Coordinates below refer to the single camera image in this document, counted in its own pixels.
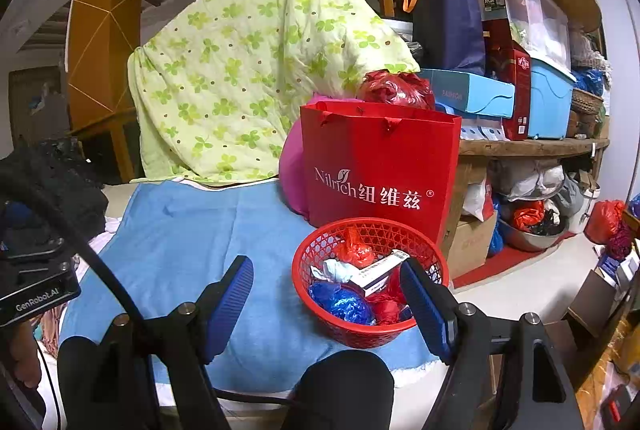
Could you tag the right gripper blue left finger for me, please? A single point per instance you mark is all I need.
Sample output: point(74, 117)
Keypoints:
point(220, 306)

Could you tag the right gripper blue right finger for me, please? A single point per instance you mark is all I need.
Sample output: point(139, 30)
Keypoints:
point(432, 307)

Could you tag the blue plastic trash bag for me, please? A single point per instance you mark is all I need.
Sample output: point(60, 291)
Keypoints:
point(342, 303)

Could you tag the small white medicine box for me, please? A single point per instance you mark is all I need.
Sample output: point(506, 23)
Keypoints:
point(374, 278)

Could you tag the cardboard box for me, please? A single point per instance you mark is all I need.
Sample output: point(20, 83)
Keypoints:
point(470, 245)

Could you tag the blue bed blanket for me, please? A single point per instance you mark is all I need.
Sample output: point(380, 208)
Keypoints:
point(175, 239)

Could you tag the red mesh plastic basket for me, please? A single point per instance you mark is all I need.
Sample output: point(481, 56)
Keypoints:
point(383, 236)

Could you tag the black clothing pile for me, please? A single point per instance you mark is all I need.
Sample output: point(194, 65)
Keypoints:
point(59, 170)

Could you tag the white crumpled tissue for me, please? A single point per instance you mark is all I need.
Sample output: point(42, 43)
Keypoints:
point(334, 271)

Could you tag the metal basin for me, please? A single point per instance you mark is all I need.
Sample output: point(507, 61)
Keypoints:
point(529, 242)

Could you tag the magenta pillow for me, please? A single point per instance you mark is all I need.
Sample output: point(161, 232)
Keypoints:
point(292, 171)

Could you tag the red paper gift bag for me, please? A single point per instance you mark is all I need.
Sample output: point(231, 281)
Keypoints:
point(364, 159)

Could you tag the wooden shelf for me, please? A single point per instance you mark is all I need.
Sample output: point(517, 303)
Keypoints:
point(531, 148)

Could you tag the orange red plastic bag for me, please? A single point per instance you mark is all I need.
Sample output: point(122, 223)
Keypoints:
point(604, 221)

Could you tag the light blue shoe box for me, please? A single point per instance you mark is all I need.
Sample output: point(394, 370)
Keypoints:
point(471, 93)

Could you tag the dark red plastic bag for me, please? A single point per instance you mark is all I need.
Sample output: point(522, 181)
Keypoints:
point(406, 89)

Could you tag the green clover patterned quilt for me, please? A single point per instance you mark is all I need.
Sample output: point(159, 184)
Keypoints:
point(219, 87)

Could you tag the blue plastic storage bin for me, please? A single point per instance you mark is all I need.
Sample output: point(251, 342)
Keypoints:
point(551, 93)

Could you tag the dark red carton box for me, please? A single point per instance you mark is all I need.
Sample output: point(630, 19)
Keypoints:
point(510, 63)

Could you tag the clear plastic storage bin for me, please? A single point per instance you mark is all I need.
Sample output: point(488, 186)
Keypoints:
point(539, 26)

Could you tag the orange wooden headboard post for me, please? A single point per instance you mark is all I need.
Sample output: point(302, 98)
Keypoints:
point(101, 35)

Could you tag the navy tote bag orange handles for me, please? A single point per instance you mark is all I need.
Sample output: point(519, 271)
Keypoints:
point(450, 33)

